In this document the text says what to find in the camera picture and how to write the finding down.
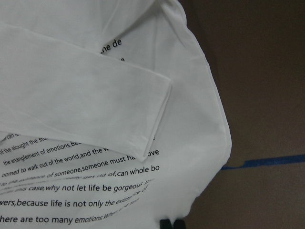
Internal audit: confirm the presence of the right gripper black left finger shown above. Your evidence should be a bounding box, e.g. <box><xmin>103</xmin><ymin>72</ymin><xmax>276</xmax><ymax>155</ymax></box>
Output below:
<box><xmin>159</xmin><ymin>219</ymin><xmax>172</xmax><ymax>229</ymax></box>

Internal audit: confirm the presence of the white long-sleeve printed shirt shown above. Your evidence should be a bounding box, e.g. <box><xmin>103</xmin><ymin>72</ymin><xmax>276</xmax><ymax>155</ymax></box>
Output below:
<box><xmin>0</xmin><ymin>0</ymin><xmax>232</xmax><ymax>229</ymax></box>

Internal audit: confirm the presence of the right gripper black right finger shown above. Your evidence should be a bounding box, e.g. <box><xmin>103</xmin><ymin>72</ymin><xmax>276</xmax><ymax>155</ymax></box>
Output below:
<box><xmin>173</xmin><ymin>219</ymin><xmax>186</xmax><ymax>229</ymax></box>

